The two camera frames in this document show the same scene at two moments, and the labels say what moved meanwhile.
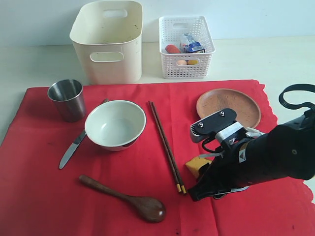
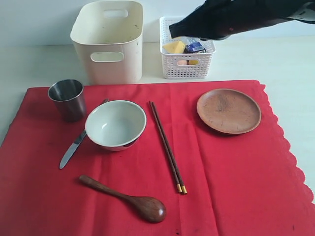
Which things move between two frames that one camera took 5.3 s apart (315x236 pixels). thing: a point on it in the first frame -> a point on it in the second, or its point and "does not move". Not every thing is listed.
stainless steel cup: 68,95 does not move
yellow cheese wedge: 195,163 -> 176,47
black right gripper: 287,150 -> 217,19
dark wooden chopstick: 181,185 does not move
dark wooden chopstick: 177,185 does not move
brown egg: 181,62 does not move
